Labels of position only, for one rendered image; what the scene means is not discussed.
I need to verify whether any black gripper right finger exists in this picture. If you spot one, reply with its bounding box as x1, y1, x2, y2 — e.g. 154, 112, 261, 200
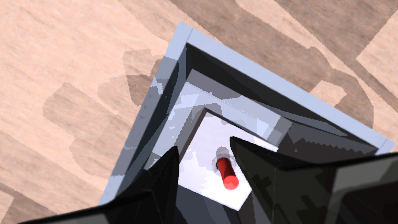
229, 136, 398, 224

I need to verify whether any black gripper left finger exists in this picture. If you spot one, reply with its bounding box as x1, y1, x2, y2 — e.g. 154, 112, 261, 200
17, 146, 179, 224

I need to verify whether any dark red peg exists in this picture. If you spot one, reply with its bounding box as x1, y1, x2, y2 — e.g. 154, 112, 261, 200
217, 157, 239, 190

